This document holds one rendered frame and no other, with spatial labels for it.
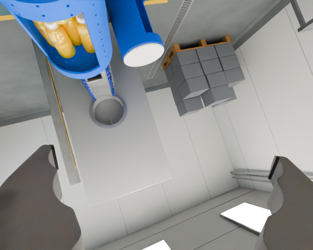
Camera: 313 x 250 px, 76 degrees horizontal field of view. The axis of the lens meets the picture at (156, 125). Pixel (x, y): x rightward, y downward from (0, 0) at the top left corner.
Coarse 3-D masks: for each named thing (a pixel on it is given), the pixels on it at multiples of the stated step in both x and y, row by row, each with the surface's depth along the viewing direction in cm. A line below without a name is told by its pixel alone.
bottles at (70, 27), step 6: (72, 18) 73; (36, 24) 72; (42, 24) 72; (66, 24) 74; (72, 24) 75; (42, 30) 75; (72, 30) 78; (72, 36) 81; (78, 36) 83; (48, 42) 83; (78, 42) 86
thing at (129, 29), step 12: (108, 0) 127; (120, 0) 122; (132, 0) 122; (144, 0) 142; (108, 12) 132; (120, 12) 122; (132, 12) 121; (144, 12) 145; (120, 24) 123; (132, 24) 120; (144, 24) 146; (120, 36) 124; (132, 36) 120; (144, 36) 119; (156, 36) 124; (120, 48) 128; (132, 48) 120
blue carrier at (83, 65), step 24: (0, 0) 48; (24, 0) 46; (48, 0) 46; (72, 0) 49; (96, 0) 56; (24, 24) 67; (96, 24) 63; (48, 48) 89; (96, 48) 73; (72, 72) 85; (96, 72) 90
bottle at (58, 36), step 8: (48, 32) 71; (56, 32) 71; (64, 32) 73; (56, 40) 73; (64, 40) 75; (56, 48) 80; (64, 48) 79; (72, 48) 83; (64, 56) 85; (72, 56) 87
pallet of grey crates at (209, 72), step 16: (176, 48) 356; (192, 48) 364; (208, 48) 372; (224, 48) 381; (176, 64) 367; (192, 64) 359; (208, 64) 367; (224, 64) 374; (176, 80) 386; (192, 80) 352; (208, 80) 359; (224, 80) 368; (240, 80) 377; (176, 96) 406; (192, 96) 382; (208, 96) 371; (224, 96) 362; (192, 112) 405
